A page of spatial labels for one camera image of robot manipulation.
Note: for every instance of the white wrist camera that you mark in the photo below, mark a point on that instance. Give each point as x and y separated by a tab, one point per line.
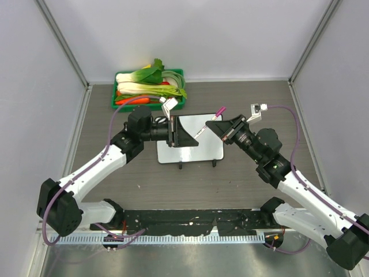
256	111
167	106

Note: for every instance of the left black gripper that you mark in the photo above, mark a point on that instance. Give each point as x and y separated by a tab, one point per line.
177	137

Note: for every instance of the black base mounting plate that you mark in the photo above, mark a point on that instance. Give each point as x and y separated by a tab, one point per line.
196	222

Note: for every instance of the bok choy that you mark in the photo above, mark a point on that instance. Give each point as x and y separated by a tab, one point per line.
148	75
130	88

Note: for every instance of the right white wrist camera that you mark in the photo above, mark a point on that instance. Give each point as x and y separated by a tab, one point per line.
256	111

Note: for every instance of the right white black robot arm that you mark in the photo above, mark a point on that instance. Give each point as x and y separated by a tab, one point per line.
340	231

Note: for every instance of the white slotted cable duct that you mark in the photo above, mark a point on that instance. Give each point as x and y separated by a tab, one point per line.
212	238

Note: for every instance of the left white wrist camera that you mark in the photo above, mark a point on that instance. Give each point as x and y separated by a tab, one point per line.
167	106

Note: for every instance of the green long beans bundle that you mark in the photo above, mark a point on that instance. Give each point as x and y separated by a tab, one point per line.
174	78

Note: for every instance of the lower bok choy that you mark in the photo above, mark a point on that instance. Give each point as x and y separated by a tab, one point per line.
130	88

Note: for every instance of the large orange carrot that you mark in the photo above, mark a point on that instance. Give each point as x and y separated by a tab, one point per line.
143	99

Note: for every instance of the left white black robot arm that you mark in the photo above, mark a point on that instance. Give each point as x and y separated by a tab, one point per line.
61	204

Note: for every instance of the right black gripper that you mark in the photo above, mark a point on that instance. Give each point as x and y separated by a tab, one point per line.
227	130

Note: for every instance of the upper bok choy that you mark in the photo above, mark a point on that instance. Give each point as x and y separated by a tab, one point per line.
148	75

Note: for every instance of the small whiteboard with black frame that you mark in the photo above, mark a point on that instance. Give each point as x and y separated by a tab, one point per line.
210	147

